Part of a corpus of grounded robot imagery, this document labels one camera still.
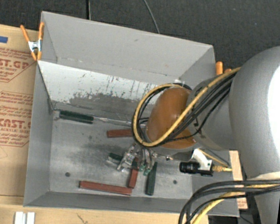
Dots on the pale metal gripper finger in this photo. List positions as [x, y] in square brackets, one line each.
[126, 163]
[116, 162]

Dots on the black cylinder on white bracket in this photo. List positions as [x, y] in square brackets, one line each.
[194, 167]

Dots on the dark green flat block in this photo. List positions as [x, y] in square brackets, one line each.
[76, 116]
[115, 156]
[151, 182]

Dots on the grey metal bin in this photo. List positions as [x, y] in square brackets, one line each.
[83, 152]

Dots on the brown cardboard board, red print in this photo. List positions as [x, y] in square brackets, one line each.
[7, 107]

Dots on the red-brown flat block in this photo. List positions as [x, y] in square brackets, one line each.
[105, 188]
[119, 133]
[133, 177]

